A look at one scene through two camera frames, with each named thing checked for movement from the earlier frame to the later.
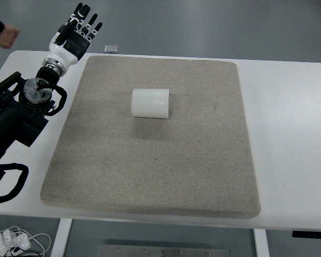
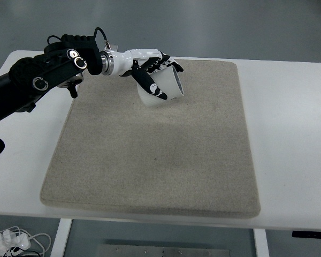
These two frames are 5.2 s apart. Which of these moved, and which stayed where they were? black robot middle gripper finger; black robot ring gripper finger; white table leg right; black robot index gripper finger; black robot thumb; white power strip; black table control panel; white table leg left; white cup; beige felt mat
Moved: white cup; black robot thumb; black robot index gripper finger; black robot ring gripper finger; black robot middle gripper finger
Stayed: white table leg left; white power strip; black table control panel; beige felt mat; white table leg right
